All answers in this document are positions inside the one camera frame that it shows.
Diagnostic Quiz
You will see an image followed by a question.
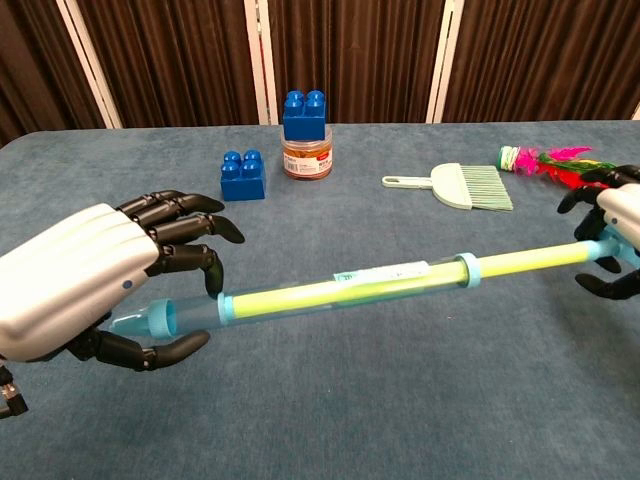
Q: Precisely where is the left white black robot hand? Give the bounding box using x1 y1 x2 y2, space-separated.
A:
0 188 246 374

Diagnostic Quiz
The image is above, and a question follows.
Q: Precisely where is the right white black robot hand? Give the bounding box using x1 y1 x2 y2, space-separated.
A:
557 164 640 301

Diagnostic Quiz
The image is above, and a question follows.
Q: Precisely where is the clear blue syringe barrel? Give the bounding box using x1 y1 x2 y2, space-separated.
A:
112 252 484 344

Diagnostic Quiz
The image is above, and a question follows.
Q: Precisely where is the yellow plunger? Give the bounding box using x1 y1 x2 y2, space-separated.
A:
230 229 640 317

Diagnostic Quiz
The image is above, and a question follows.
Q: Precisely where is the pink feather shuttlecock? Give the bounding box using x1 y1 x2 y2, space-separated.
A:
497 144 622 192

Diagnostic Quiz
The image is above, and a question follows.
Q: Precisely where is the brown curtain screen panel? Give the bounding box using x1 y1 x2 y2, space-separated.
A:
425 0 640 124
243 0 464 126
0 0 124 147
55 0 279 129

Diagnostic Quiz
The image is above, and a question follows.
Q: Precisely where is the pale green hand brush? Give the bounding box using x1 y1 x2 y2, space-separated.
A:
382 164 515 213

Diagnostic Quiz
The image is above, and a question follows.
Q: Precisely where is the blue toy building block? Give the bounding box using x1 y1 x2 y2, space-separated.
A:
220 149 267 202
282 89 329 142

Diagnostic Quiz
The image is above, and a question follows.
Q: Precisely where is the clear jar of rubber bands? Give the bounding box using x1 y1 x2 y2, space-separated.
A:
280 125 334 181

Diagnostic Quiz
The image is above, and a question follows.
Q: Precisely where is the blue-grey table mat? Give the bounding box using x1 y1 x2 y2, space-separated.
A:
0 118 640 480

